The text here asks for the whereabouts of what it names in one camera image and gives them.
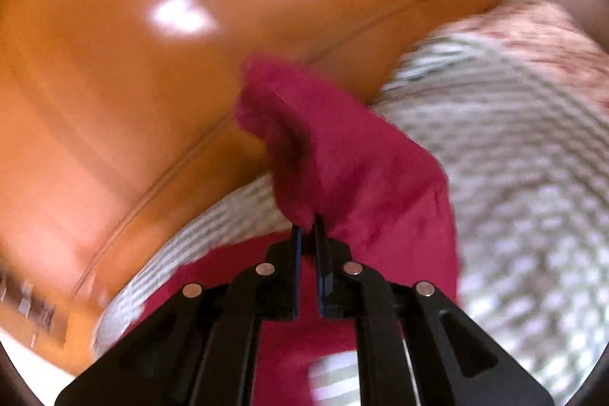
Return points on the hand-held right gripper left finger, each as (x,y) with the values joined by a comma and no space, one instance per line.
(297,258)

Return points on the floral quilt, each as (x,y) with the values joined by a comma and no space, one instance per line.
(547,35)

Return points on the wooden cabinet with glass niche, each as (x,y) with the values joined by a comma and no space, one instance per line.
(28,301)

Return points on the red cloth garment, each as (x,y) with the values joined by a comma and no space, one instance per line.
(357,149)

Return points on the wooden wardrobe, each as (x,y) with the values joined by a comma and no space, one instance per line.
(142,101)

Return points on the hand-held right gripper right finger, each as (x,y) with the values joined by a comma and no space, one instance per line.
(323,263)

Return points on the green checked bed sheet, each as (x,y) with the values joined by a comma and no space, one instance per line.
(523,196)

